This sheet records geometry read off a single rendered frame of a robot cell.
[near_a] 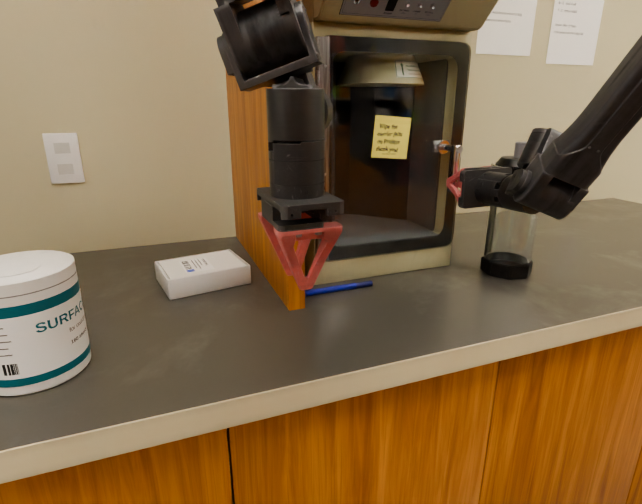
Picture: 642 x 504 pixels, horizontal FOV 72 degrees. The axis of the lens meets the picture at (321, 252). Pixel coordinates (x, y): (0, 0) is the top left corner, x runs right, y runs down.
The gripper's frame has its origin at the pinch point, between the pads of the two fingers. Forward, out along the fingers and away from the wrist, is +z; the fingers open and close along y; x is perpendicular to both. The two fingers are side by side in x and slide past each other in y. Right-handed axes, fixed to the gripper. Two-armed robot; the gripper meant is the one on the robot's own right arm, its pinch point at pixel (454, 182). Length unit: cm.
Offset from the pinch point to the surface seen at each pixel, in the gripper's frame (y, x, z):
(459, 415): 11.5, 35.9, -19.3
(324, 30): 24.2, -26.5, 4.8
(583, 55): -86, -31, 46
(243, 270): 39.6, 15.5, 12.2
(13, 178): 83, -2, 50
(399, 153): 9.6, -5.7, 4.5
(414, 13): 9.6, -28.9, 0.4
